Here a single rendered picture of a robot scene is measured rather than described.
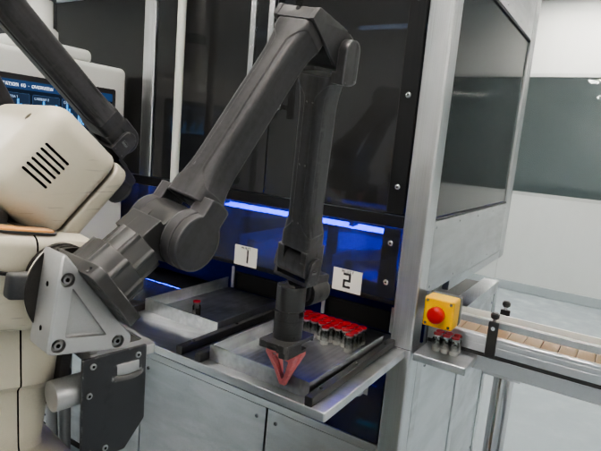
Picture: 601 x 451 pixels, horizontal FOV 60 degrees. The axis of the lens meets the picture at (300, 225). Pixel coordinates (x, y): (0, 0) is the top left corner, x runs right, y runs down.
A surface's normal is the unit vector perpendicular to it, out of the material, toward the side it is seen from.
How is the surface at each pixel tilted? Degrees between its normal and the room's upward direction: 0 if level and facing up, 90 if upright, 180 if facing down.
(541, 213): 90
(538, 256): 90
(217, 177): 91
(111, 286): 90
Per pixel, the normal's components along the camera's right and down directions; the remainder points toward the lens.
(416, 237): -0.54, 0.09
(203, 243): 0.79, 0.32
